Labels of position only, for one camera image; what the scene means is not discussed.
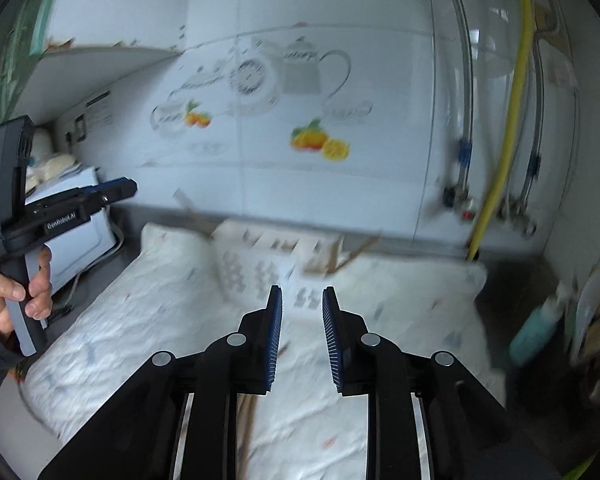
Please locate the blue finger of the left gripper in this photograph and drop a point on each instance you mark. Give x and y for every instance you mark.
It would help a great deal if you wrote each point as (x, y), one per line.
(116, 183)

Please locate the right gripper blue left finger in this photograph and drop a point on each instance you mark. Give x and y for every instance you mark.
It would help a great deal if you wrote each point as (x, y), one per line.
(257, 358)

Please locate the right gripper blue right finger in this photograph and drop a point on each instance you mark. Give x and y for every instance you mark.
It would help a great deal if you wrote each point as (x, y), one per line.
(343, 333)

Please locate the wooden chopstick long diagonal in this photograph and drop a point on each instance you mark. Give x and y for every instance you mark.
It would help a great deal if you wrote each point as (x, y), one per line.
(341, 264)

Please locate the person's left hand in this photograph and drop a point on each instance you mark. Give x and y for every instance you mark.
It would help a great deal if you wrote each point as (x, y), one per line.
(39, 307)

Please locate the beige utensil holder caddy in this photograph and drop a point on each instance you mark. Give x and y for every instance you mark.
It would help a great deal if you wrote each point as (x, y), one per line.
(252, 257)

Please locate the white quilted mat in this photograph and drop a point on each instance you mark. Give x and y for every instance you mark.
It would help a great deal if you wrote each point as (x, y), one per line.
(170, 299)

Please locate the water valve with red knob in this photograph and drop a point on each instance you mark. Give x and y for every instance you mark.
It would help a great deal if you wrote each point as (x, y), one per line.
(457, 199)

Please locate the teal soap bottle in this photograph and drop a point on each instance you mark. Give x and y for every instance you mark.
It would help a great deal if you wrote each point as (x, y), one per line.
(537, 330)

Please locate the wooden spoon in rack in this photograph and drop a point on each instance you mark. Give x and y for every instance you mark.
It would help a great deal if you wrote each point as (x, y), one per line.
(591, 343)

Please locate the white wall label sticker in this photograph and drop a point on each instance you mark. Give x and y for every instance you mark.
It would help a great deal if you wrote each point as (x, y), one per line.
(98, 112)

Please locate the black wall socket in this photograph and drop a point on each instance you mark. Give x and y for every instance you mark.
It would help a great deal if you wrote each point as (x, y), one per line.
(80, 129)

